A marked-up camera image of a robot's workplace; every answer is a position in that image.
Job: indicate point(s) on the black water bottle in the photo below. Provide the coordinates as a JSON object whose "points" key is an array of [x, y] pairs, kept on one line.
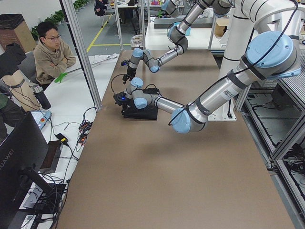
{"points": [[41, 97]]}

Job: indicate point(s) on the black graphic t-shirt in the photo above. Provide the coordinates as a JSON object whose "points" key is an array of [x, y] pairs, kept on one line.
{"points": [[143, 109]]}

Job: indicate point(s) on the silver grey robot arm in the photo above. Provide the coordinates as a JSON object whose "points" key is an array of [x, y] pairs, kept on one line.
{"points": [[176, 34], [271, 54]]}

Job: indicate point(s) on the green grabber claw tool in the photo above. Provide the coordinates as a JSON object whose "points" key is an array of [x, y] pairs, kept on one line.
{"points": [[60, 78]]}

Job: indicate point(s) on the grey orange power strip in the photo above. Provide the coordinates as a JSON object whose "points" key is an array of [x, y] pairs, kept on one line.
{"points": [[84, 130]]}

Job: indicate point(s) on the aluminium frame cage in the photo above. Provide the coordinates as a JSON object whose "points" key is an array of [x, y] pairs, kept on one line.
{"points": [[277, 111]]}

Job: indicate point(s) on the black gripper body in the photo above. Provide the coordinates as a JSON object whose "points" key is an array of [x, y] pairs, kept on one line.
{"points": [[124, 106], [130, 70]]}

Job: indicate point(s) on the person in background chair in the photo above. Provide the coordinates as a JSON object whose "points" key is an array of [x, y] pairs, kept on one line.
{"points": [[100, 7]]}

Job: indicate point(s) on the black power adapter yellow label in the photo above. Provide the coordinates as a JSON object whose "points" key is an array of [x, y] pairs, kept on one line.
{"points": [[62, 138]]}

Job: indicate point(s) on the aluminium profile post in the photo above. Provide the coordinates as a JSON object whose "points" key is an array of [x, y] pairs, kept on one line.
{"points": [[77, 39]]}

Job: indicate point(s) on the blue plastic bin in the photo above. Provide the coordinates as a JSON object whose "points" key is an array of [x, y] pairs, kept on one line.
{"points": [[188, 31]]}

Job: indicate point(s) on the white teach pendant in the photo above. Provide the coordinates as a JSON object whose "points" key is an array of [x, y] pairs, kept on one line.
{"points": [[41, 117]]}

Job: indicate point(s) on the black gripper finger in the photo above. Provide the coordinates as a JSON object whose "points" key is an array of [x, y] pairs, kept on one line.
{"points": [[126, 78]]}

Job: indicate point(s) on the seated person beige hoodie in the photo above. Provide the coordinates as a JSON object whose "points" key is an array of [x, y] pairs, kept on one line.
{"points": [[52, 55]]}

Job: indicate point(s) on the black computer monitor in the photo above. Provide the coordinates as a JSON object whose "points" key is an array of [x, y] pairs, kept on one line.
{"points": [[21, 156]]}

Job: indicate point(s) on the black lined trash bin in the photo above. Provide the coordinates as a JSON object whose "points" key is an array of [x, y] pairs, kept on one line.
{"points": [[14, 29]]}

